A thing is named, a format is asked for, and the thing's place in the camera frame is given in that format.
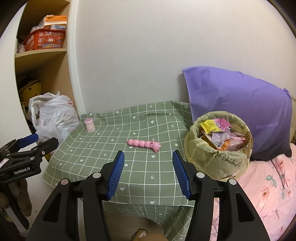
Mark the yellow pink candy wrapper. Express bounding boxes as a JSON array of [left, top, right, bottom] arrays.
[[201, 118, 232, 135]]

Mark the orange snack bag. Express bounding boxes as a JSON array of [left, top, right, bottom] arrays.
[[220, 138, 246, 152]]

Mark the pale purple small wrapper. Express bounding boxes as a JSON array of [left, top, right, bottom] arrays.
[[211, 130, 231, 148]]

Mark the yellow-lined trash bin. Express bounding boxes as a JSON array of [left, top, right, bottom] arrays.
[[184, 111, 253, 181]]

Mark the white plastic bag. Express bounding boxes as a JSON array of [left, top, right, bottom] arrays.
[[27, 92, 80, 144]]

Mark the pink caterpillar toy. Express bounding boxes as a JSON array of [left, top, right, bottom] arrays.
[[126, 139, 161, 153]]

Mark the green checkered tablecloth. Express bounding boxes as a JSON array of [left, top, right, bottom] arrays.
[[43, 100, 194, 240]]

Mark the pink white jar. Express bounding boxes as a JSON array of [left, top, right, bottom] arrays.
[[84, 118, 95, 133]]

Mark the yellow cardboard box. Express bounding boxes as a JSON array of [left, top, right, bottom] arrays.
[[18, 79, 42, 101]]

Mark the wooden shelf unit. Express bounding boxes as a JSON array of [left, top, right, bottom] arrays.
[[15, 1, 76, 108]]

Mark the pink floral bed sheet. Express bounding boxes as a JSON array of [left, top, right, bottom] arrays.
[[209, 143, 296, 241]]

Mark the red plastic basket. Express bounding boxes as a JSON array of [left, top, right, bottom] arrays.
[[22, 29, 66, 51]]

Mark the purple pillow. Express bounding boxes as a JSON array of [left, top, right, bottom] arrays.
[[183, 66, 292, 161]]

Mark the orange white box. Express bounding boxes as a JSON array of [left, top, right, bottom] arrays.
[[39, 15, 67, 29]]

